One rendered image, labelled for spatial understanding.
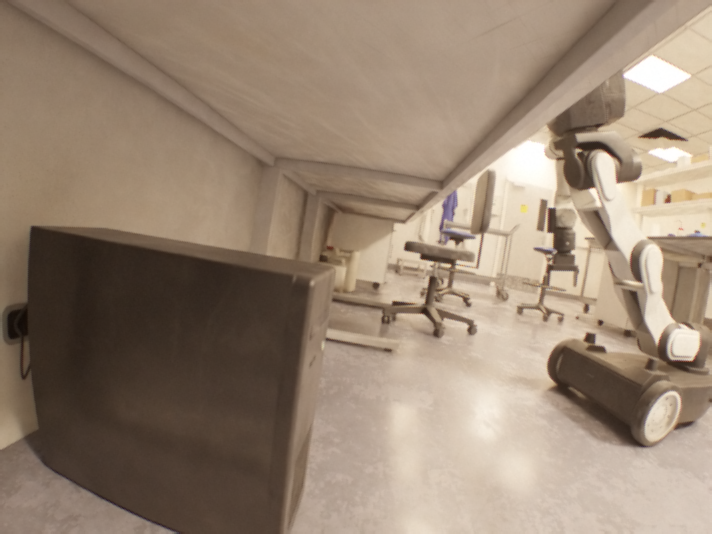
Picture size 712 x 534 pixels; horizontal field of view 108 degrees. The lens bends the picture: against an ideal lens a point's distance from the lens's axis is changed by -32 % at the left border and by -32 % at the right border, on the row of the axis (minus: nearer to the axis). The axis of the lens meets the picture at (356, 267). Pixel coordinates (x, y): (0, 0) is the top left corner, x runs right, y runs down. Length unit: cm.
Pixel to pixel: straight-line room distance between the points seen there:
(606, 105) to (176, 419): 124
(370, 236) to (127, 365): 321
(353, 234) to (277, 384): 321
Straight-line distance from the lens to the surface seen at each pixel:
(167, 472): 53
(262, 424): 42
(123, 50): 76
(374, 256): 355
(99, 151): 83
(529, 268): 742
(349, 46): 61
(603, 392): 134
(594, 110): 121
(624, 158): 130
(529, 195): 746
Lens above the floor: 44
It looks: 4 degrees down
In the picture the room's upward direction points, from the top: 9 degrees clockwise
